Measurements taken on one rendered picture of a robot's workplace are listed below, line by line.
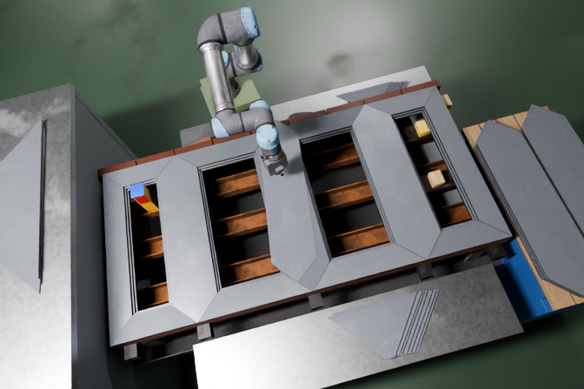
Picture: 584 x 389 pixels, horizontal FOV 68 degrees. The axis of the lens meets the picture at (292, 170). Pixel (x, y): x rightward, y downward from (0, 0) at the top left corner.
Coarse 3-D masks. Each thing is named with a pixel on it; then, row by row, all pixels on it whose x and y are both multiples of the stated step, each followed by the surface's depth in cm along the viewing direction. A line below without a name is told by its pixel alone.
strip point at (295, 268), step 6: (306, 258) 166; (312, 258) 166; (276, 264) 166; (282, 264) 166; (288, 264) 166; (294, 264) 165; (300, 264) 165; (306, 264) 165; (282, 270) 165; (288, 270) 165; (294, 270) 164; (300, 270) 164; (306, 270) 164; (294, 276) 163; (300, 276) 163
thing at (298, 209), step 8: (304, 200) 177; (272, 208) 177; (280, 208) 176; (288, 208) 176; (296, 208) 176; (304, 208) 175; (272, 216) 175; (280, 216) 175; (288, 216) 174; (296, 216) 174; (304, 216) 174
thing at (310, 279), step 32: (352, 128) 191; (224, 160) 190; (256, 160) 189; (448, 160) 179; (128, 192) 190; (128, 224) 181; (320, 224) 173; (384, 224) 171; (128, 256) 174; (320, 256) 166; (224, 288) 166
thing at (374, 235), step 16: (448, 208) 185; (464, 208) 185; (448, 224) 179; (336, 240) 185; (352, 240) 184; (368, 240) 183; (384, 240) 183; (336, 256) 180; (224, 272) 184; (240, 272) 183; (256, 272) 182; (272, 272) 177; (144, 288) 180; (160, 288) 183; (144, 304) 181; (160, 304) 178
